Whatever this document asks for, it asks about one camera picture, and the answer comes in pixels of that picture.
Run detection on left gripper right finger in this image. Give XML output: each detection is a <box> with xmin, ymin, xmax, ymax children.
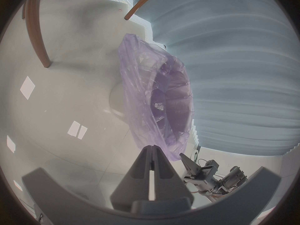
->
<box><xmin>152</xmin><ymin>145</ymin><xmax>194</xmax><ymax>210</ymax></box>

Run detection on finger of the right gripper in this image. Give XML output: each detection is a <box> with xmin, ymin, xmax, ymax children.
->
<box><xmin>180</xmin><ymin>153</ymin><xmax>202</xmax><ymax>178</ymax></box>

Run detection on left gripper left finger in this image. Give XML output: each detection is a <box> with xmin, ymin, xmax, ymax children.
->
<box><xmin>110</xmin><ymin>145</ymin><xmax>153</xmax><ymax>211</ymax></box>

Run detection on purple plastic bag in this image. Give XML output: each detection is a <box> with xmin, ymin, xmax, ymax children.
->
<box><xmin>118</xmin><ymin>33</ymin><xmax>195</xmax><ymax>162</ymax></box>

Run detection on white trash bin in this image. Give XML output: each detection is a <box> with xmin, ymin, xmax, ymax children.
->
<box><xmin>109</xmin><ymin>39</ymin><xmax>195</xmax><ymax>149</ymax></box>

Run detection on pale blue curtain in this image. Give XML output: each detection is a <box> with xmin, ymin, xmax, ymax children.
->
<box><xmin>111</xmin><ymin>0</ymin><xmax>300</xmax><ymax>156</ymax></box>

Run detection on white cushioned wooden chair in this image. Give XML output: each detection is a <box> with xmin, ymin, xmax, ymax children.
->
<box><xmin>22</xmin><ymin>0</ymin><xmax>170</xmax><ymax>68</ymax></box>

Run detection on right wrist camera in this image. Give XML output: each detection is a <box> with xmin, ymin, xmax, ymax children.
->
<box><xmin>202</xmin><ymin>160</ymin><xmax>219</xmax><ymax>173</ymax></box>

